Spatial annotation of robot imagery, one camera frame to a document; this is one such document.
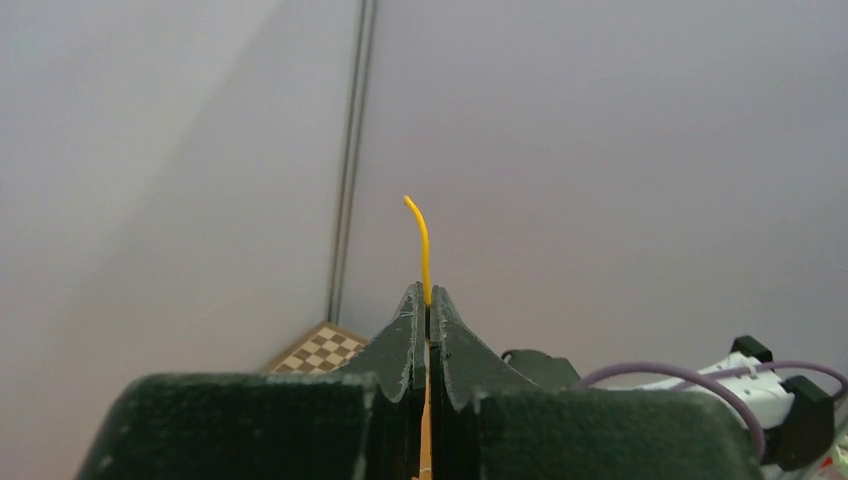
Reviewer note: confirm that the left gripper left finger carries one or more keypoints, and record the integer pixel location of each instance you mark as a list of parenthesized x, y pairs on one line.
[(361, 421)]

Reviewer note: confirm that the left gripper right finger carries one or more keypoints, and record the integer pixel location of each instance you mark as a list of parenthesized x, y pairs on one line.
[(488, 421)]

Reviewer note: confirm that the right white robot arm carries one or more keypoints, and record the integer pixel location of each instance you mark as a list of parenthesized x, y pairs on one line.
[(790, 404)]

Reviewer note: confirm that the wooden chessboard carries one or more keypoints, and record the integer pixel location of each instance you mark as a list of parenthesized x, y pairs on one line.
[(323, 349)]

